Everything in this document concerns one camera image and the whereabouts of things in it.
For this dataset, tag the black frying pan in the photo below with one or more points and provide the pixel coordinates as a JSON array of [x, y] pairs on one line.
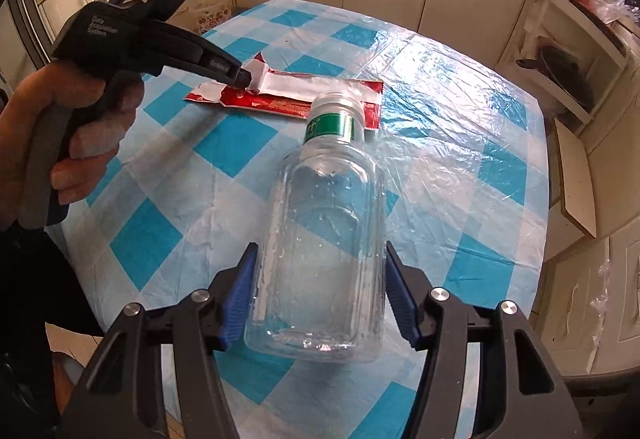
[[565, 75]]

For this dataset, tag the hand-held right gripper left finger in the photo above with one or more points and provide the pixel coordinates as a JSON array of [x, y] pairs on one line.
[[237, 301]]

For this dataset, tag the white stool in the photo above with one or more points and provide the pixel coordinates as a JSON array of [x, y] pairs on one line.
[[575, 179]]

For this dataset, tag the clear plastic bottle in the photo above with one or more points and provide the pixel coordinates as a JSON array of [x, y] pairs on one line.
[[320, 244]]

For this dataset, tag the cream drawer cabinet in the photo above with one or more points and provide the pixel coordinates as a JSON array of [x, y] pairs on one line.
[[575, 309]]

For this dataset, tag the blue white checked tablecloth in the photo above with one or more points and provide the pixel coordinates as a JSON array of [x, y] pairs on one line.
[[450, 119]]

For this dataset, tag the red white wrapper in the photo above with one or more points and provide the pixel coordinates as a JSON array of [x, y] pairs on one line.
[[292, 88]]

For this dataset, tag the white shelf rack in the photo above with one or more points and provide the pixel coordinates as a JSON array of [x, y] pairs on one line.
[[592, 39]]

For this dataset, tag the clear plastic film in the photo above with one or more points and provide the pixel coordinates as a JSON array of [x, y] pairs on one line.
[[605, 304]]

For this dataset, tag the person's left forearm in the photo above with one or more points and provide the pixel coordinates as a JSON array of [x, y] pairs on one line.
[[30, 299]]

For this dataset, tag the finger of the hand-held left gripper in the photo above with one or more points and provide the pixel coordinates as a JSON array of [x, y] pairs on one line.
[[215, 61]]

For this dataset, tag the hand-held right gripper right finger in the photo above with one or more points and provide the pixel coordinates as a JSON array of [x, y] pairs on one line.
[[401, 301]]

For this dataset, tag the floral patterned bin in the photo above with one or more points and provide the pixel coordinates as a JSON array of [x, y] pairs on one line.
[[210, 16]]

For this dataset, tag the person's left hand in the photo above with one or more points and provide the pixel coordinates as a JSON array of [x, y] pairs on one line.
[[45, 91]]

